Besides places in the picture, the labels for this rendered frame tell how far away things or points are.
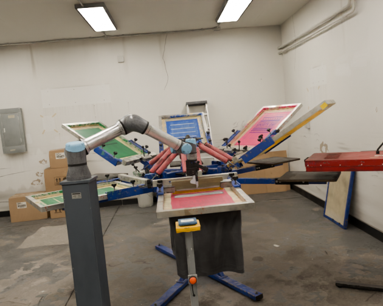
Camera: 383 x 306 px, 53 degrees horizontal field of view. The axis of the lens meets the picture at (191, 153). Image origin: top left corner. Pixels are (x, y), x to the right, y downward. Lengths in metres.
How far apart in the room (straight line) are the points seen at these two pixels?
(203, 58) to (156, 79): 0.93
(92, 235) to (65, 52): 5.13
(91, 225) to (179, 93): 4.77
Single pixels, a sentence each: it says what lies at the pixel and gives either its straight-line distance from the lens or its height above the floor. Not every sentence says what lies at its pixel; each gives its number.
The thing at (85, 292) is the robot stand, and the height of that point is 0.49.
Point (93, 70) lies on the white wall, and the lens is 7.08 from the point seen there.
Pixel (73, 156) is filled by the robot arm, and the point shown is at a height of 1.34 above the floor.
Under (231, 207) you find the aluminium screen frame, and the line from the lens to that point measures 2.28.
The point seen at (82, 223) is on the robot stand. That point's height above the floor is 0.94.
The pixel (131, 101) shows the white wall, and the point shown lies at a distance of 6.94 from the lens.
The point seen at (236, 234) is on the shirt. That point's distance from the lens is 2.43.
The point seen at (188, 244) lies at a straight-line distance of 2.11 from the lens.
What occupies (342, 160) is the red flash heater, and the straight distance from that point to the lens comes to 3.05.
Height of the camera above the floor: 1.54
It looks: 6 degrees down
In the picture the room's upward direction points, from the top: 5 degrees counter-clockwise
